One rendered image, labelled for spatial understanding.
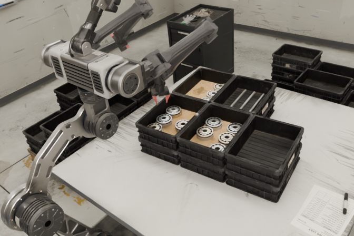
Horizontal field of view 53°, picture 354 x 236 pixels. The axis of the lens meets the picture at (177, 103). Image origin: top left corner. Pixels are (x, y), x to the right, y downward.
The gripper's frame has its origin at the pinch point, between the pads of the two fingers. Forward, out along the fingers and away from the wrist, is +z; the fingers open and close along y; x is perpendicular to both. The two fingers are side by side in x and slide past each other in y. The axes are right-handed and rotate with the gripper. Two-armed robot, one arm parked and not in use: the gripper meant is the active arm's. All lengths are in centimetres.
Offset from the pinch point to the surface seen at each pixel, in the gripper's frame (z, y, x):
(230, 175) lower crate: 18, -23, 56
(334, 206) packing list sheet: 27, -67, 85
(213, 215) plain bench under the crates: 28, -8, 70
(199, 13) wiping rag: 11, -79, -172
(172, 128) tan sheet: 15.3, -3.4, 8.8
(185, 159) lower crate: 20.1, -4.7, 33.3
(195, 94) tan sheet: 15.4, -29.0, -25.2
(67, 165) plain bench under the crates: 29, 65, 4
